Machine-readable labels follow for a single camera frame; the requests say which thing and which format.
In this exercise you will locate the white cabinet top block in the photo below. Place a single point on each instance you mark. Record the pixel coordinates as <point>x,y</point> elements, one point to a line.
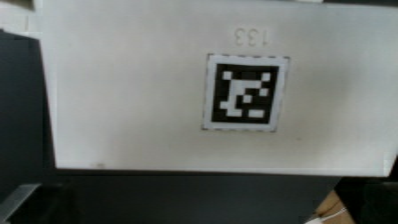
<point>222,86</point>

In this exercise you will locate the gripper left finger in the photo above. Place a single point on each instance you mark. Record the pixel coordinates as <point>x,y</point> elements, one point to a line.
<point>37,205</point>

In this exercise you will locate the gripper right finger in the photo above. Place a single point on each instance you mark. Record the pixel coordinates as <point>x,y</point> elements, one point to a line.
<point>378,212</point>

